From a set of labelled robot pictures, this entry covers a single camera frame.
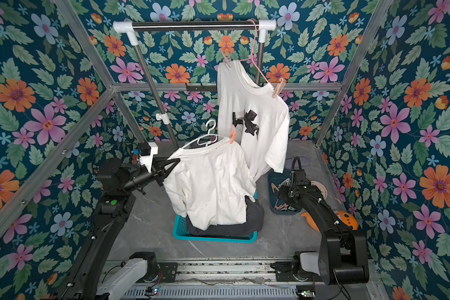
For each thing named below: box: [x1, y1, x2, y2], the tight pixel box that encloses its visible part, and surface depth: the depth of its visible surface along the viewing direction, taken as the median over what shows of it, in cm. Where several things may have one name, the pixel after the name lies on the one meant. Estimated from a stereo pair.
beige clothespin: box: [271, 78, 286, 99], surface depth 58 cm
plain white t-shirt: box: [163, 138, 257, 231], surface depth 78 cm
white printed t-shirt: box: [216, 60, 290, 182], surface depth 73 cm
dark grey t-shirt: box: [186, 195, 265, 237], surface depth 80 cm
